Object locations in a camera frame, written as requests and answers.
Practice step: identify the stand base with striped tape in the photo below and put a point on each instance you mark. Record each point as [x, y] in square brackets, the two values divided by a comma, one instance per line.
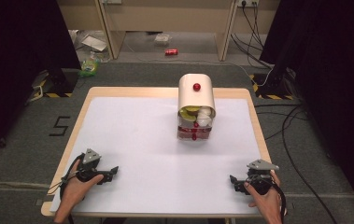
[58, 84]
[271, 88]

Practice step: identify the clear plastic packet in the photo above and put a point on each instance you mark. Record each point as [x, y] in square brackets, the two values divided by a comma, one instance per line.
[162, 38]

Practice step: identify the green plastic bag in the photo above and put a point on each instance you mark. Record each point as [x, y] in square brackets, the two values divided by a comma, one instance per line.
[89, 67]

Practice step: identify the beige wooden desk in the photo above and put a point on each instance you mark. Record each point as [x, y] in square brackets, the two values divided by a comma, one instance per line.
[168, 15]

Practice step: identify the yellow-green dish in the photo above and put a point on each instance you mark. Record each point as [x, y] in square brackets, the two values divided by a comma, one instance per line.
[193, 108]
[187, 115]

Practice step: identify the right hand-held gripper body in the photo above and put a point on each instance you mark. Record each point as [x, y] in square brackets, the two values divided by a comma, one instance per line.
[261, 165]

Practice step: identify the white table mat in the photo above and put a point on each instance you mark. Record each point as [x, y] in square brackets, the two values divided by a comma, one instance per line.
[140, 149]

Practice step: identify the person's right hand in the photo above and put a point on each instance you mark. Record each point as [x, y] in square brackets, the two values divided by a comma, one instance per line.
[268, 205]

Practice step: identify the white wall power outlet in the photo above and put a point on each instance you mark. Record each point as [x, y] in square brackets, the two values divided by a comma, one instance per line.
[247, 2]

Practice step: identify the white roll-top bread box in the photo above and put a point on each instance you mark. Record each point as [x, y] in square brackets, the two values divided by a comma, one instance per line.
[195, 96]

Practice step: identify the person's left hand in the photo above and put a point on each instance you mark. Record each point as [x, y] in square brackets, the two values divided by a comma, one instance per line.
[73, 189]

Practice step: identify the red drink can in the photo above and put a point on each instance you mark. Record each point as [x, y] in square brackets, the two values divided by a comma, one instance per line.
[171, 52]

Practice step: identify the wooden table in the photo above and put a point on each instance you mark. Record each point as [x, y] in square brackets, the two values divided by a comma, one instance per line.
[152, 91]

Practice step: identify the black curtain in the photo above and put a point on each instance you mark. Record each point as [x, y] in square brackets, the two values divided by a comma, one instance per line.
[16, 62]
[336, 77]

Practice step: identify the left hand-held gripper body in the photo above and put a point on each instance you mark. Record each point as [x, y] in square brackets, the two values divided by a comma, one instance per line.
[90, 157]

